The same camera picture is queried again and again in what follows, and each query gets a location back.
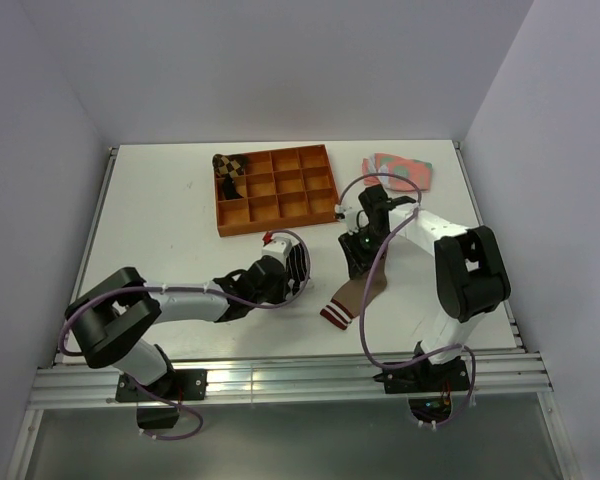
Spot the pink green dotted sock pair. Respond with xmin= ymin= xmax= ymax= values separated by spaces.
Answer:
xmin=361 ymin=153 xmax=433 ymax=192

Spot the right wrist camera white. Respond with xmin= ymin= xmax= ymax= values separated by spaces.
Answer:
xmin=334 ymin=204 xmax=363 ymax=235

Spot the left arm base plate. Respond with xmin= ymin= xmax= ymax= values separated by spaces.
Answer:
xmin=115 ymin=369 xmax=207 ymax=403

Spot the orange compartment tray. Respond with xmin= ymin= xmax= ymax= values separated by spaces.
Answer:
xmin=214 ymin=144 xmax=339 ymax=237

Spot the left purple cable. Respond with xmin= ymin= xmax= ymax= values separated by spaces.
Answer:
xmin=57 ymin=228 xmax=312 ymax=442

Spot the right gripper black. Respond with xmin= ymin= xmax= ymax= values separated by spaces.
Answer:
xmin=338 ymin=225 xmax=393 ymax=279

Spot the brown sock striped cuff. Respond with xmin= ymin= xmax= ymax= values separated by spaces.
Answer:
xmin=319 ymin=255 xmax=387 ymax=330

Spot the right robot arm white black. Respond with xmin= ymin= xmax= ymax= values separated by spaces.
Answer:
xmin=334 ymin=184 xmax=511 ymax=390

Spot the aluminium rail frame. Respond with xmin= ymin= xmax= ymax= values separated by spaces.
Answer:
xmin=26 ymin=350 xmax=553 ymax=410

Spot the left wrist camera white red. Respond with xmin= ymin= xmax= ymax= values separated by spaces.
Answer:
xmin=261 ymin=232 xmax=293 ymax=264

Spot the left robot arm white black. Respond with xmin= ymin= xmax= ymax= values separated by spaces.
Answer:
xmin=58 ymin=251 xmax=309 ymax=399

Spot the black white striped sock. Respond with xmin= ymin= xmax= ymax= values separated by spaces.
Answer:
xmin=286 ymin=244 xmax=309 ymax=297

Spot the checkered brown rolled sock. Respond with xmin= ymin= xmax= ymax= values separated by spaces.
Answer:
xmin=212 ymin=154 xmax=249 ymax=200

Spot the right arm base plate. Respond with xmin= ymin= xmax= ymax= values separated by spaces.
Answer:
xmin=373 ymin=357 xmax=470 ymax=394

